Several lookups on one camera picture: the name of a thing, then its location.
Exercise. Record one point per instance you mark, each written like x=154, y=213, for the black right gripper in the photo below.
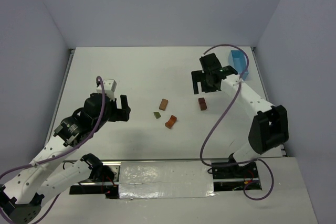
x=203, y=76

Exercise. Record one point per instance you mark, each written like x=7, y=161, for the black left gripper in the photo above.
x=119, y=111

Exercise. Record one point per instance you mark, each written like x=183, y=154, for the reddish brown wood cube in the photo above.
x=201, y=101

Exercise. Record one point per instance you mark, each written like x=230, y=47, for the light wood rectangular block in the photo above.
x=163, y=104

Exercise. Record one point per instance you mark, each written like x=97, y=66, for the orange wood arch block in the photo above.
x=172, y=120

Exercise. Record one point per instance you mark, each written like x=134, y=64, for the tan wood rectangular block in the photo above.
x=203, y=107

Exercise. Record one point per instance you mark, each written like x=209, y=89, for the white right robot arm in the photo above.
x=269, y=123

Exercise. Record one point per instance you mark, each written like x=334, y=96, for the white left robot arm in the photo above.
x=23, y=197

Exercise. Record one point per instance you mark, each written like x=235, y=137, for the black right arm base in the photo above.
x=235, y=178

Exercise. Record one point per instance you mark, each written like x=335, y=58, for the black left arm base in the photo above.
x=105, y=184

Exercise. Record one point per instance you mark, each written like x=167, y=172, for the green wood triangle block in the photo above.
x=157, y=115

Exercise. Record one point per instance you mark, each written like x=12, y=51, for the blue plastic box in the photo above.
x=238, y=61

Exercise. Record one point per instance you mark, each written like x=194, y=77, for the silver reflective tape sheet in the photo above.
x=154, y=180

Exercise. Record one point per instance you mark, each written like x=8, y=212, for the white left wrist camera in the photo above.
x=109, y=88

